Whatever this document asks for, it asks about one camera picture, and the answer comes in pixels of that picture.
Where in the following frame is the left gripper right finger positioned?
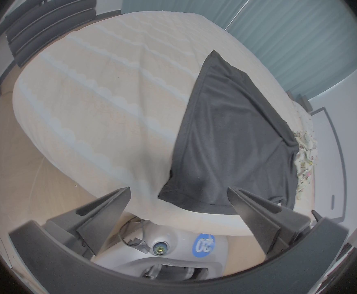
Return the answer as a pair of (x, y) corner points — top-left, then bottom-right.
(227, 186), (311, 254)

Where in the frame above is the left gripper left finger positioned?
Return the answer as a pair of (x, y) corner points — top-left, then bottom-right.
(45, 187), (132, 256)

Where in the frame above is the black T-shirt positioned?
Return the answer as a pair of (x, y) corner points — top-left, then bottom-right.
(158, 50), (299, 215)

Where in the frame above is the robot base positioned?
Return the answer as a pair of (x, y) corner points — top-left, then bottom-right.
(91, 216), (229, 279)

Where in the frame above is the bed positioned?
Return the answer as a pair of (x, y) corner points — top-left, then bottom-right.
(12, 11), (348, 236)

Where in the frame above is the white printed pyjama top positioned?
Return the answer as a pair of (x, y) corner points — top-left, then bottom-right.
(292, 130), (319, 195)

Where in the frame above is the white printed pillow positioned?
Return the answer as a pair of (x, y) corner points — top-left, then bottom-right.
(293, 101), (315, 134)

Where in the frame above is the grey bedside table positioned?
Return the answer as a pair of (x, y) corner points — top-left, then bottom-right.
(285, 91), (312, 112)

